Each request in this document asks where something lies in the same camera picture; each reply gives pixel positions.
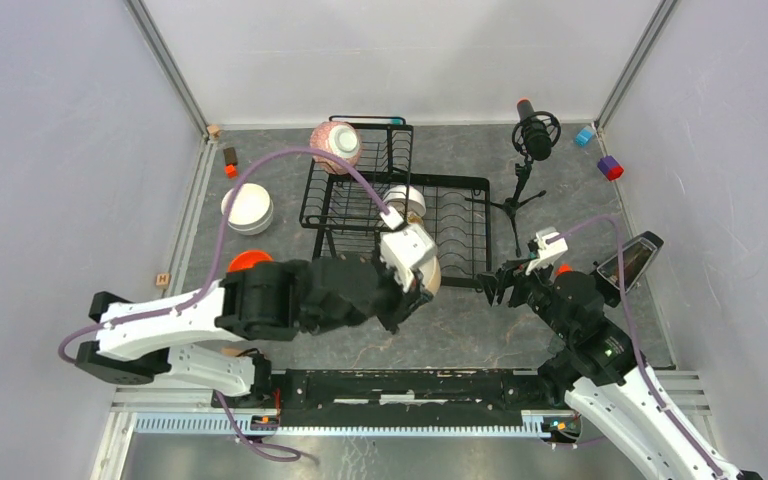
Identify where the white bowl grey rim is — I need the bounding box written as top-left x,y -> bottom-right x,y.
227,214 -> 274,236

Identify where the brown block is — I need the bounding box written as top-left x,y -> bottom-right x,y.
222,147 -> 238,166

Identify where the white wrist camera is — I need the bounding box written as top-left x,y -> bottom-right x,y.
525,227 -> 568,275
380,224 -> 438,292

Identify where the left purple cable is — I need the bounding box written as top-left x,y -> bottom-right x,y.
57,146 -> 405,464

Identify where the pink floral bowl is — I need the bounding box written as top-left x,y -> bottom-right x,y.
309,121 -> 363,166

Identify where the black microphone on tripod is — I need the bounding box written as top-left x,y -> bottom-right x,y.
483,98 -> 561,258

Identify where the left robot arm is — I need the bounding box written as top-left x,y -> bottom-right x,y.
72,257 -> 442,408

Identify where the white bowl behind rack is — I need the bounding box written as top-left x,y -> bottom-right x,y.
383,185 -> 427,217

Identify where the orange bowl rack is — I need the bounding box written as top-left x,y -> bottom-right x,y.
227,249 -> 273,273

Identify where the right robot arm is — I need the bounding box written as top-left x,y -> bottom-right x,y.
477,261 -> 760,479

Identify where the patterned cream bowl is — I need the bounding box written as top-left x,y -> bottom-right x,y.
405,211 -> 424,226

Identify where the purple red block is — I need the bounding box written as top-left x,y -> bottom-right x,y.
597,155 -> 624,182

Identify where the blue block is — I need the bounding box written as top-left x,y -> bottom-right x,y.
574,125 -> 596,147

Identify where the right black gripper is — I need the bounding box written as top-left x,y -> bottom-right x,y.
475,251 -> 574,341

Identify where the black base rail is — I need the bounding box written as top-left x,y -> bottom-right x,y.
211,368 -> 605,429

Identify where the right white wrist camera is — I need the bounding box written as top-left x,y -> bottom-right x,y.
525,227 -> 568,275

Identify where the beige ceramic bowl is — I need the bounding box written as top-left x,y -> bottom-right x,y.
419,257 -> 442,296

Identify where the black wire dish rack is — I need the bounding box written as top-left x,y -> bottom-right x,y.
299,115 -> 492,290

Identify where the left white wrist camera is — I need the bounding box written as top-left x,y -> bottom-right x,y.
380,224 -> 438,292

